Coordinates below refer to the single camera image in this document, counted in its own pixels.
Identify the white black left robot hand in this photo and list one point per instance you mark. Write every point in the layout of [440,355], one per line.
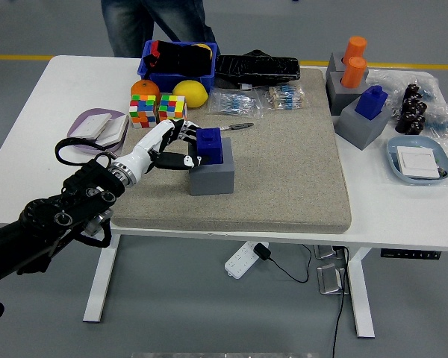
[145,149]

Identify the blue square seal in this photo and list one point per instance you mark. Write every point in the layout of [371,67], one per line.
[213,147]
[371,102]

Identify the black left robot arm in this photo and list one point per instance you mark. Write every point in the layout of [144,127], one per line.
[59,212]

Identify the grey cube seal holder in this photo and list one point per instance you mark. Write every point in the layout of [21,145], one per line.
[213,182]
[339,98]
[335,63]
[354,128]

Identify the orange cylinder seal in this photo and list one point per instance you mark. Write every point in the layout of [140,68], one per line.
[354,48]
[354,72]

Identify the small colourful puzzle cube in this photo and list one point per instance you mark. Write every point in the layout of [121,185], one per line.
[143,110]

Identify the large colourful puzzle cube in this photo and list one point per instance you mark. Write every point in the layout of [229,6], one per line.
[171,108]

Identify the orange fruit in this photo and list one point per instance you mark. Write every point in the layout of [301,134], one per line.
[145,88]

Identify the yellow lemon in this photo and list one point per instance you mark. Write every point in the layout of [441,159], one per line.
[190,93]

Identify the purple tray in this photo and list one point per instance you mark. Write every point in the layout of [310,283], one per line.
[75,121]

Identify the blue plastic bin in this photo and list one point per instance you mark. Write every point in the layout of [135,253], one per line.
[183,80]

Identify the black cloth gloves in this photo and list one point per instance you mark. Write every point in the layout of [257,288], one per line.
[179,56]

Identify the yellow round object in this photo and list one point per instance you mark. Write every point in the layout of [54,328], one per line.
[205,50]

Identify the person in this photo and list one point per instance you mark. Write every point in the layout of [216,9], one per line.
[127,26]

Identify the grey-brown mat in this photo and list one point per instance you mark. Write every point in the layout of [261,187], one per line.
[276,168]

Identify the black wrapped keyboard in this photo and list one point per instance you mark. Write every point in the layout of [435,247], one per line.
[254,69]

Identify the white table leg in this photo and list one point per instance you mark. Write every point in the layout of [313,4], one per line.
[360,298]
[101,279]

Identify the white power strip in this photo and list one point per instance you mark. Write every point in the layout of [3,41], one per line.
[240,261]

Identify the bag of brown blue resistors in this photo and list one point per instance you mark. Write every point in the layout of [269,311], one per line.
[283,96]

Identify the black power adapter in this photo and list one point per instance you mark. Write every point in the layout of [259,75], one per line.
[262,251]

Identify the light blue tray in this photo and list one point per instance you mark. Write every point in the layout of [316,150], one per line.
[414,141]

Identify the black table control panel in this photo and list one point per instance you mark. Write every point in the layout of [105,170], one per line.
[410,254]

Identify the small metal bracket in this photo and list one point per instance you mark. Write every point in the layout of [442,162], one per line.
[326,251]

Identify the large metal bracket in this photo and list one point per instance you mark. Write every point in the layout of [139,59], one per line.
[330,279]

